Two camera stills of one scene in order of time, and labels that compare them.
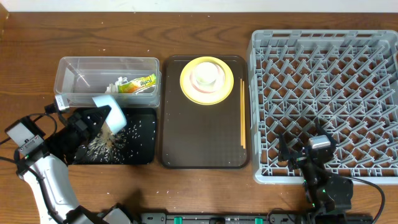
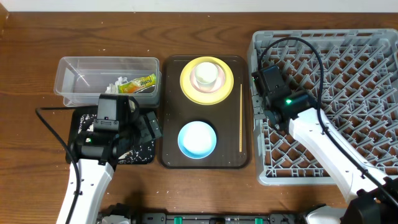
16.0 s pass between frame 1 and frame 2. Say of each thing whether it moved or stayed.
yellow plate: stayed
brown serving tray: stayed
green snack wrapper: stayed
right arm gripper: moved
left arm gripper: moved
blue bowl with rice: moved
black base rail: stayed
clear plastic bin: stayed
